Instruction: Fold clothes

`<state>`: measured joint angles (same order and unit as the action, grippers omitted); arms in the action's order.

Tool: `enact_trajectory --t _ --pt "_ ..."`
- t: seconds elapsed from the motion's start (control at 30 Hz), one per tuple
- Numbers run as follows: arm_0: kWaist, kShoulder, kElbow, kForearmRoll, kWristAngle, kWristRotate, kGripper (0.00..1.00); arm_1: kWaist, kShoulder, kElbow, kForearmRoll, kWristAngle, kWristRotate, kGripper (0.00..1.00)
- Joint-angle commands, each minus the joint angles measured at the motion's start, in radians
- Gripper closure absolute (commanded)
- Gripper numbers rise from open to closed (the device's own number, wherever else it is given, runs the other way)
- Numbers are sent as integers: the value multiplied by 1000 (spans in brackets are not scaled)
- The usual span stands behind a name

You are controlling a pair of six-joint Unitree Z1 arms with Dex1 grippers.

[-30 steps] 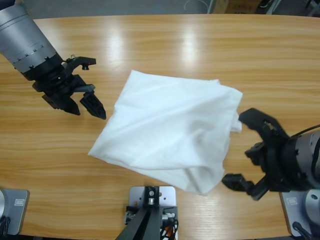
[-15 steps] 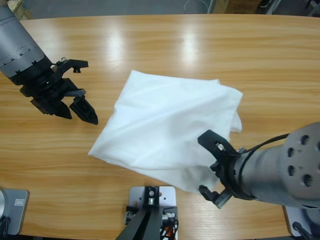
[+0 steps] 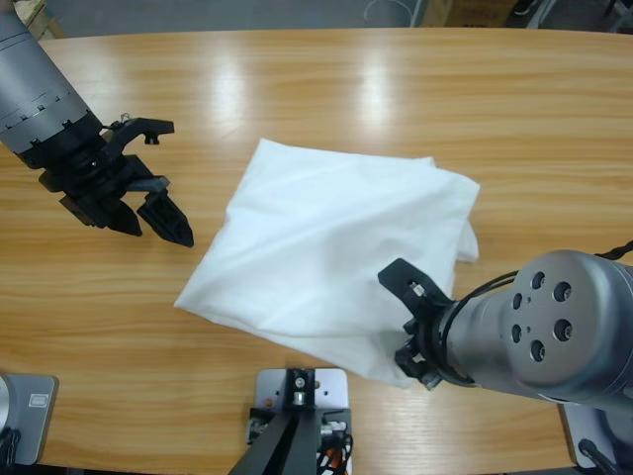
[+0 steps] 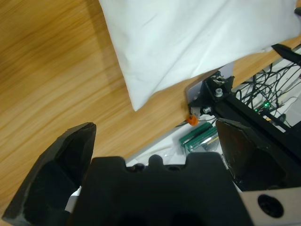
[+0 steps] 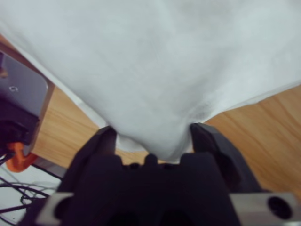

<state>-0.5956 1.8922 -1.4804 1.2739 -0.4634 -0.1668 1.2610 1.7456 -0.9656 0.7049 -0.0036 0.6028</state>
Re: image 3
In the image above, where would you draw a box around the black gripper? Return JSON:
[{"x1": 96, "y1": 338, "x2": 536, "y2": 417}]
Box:
[
  {"x1": 377, "y1": 256, "x2": 477, "y2": 393},
  {"x1": 21, "y1": 115, "x2": 196, "y2": 249}
]

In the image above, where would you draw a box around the white t-shirt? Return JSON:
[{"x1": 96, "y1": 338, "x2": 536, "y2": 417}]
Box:
[{"x1": 172, "y1": 138, "x2": 482, "y2": 390}]

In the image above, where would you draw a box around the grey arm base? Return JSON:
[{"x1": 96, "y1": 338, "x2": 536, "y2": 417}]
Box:
[
  {"x1": 558, "y1": 403, "x2": 633, "y2": 470},
  {"x1": 0, "y1": 373, "x2": 59, "y2": 467}
]

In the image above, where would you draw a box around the wooden pallet stack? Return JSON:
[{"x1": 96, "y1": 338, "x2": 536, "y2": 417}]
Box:
[{"x1": 12, "y1": 0, "x2": 65, "y2": 41}]

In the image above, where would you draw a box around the brown cardboard box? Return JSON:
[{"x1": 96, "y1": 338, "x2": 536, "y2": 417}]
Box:
[{"x1": 427, "y1": 0, "x2": 510, "y2": 27}]

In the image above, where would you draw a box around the grey camera mount plate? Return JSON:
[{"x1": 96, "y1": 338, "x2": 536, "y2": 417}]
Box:
[{"x1": 254, "y1": 366, "x2": 348, "y2": 412}]

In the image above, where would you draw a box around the black electronics bracket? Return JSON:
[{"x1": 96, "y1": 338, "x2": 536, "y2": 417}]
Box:
[{"x1": 246, "y1": 405, "x2": 355, "y2": 475}]

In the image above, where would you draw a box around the orange cable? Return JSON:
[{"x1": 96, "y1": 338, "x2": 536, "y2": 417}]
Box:
[{"x1": 316, "y1": 442, "x2": 350, "y2": 471}]

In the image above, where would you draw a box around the dark camera post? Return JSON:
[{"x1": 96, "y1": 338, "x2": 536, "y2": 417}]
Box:
[{"x1": 225, "y1": 366, "x2": 318, "y2": 475}]

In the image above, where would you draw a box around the black base cable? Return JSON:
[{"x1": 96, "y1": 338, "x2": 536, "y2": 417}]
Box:
[
  {"x1": 0, "y1": 427, "x2": 22, "y2": 466},
  {"x1": 577, "y1": 437, "x2": 617, "y2": 475}
]

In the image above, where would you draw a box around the white chair frame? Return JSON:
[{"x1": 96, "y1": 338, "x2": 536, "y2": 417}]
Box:
[{"x1": 513, "y1": 0, "x2": 555, "y2": 29}]

